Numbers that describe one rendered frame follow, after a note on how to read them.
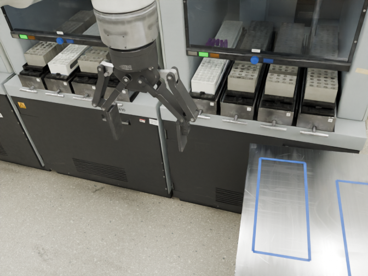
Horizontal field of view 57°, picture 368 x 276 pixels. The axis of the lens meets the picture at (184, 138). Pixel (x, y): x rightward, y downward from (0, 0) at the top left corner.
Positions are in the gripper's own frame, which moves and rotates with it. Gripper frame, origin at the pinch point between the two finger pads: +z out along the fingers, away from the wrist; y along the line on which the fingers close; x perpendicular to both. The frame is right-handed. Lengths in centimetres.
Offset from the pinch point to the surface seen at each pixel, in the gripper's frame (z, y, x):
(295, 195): 38, 31, 24
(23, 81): 43, -101, 66
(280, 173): 38, 26, 32
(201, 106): 43, -10, 66
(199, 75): 34, -13, 75
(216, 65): 34, -8, 84
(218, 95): 40, -4, 71
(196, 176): 88, -14, 66
